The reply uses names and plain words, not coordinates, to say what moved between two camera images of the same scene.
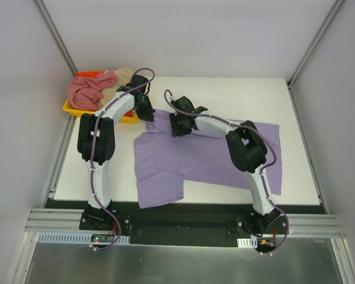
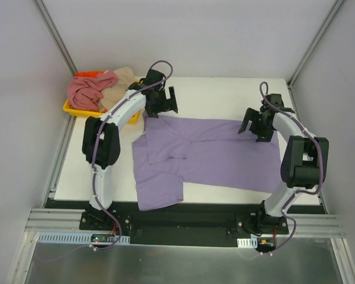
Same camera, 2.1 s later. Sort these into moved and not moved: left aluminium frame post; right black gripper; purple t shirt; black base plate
Moved: right black gripper
Not moved: black base plate; purple t shirt; left aluminium frame post
